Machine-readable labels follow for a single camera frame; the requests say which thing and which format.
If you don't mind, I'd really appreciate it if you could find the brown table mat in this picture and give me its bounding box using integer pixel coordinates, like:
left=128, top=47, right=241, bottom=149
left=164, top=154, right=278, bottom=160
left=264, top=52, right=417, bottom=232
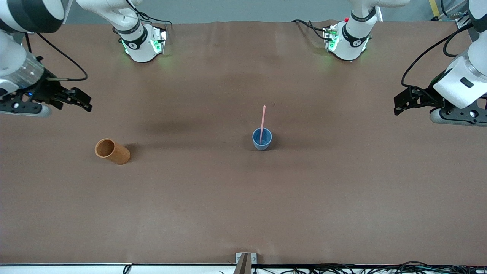
left=0, top=21, right=487, bottom=266

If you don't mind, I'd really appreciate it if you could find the black base cable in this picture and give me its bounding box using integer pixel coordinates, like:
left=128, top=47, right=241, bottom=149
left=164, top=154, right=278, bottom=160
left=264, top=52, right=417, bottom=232
left=292, top=19, right=328, bottom=41
left=122, top=0, right=172, bottom=25

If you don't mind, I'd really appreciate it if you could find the black cable bundle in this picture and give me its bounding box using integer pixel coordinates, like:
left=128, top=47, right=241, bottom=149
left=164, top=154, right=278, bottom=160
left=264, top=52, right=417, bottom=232
left=253, top=261, right=487, bottom=274

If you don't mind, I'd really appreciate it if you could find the pink chopstick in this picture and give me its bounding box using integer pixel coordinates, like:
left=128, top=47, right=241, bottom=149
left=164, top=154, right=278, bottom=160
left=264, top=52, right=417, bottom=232
left=259, top=105, right=266, bottom=144

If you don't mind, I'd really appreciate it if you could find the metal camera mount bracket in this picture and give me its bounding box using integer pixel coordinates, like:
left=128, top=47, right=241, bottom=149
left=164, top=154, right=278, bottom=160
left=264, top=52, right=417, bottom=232
left=236, top=253, right=257, bottom=274

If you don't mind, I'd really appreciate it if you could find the orange cup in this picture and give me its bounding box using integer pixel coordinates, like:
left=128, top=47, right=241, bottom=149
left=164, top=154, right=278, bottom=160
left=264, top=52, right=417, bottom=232
left=95, top=138, right=131, bottom=165

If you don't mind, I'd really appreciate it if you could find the blue cup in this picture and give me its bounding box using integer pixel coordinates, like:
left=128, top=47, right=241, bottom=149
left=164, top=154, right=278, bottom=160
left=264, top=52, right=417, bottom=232
left=252, top=127, right=273, bottom=151

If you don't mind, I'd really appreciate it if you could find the aluminium frame bracket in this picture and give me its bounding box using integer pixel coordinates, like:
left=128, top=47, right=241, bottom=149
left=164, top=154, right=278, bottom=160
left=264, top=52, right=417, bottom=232
left=456, top=8, right=474, bottom=29

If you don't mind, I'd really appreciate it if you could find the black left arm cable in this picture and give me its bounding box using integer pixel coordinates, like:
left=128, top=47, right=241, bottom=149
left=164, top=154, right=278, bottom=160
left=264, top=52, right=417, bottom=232
left=401, top=23, right=474, bottom=89

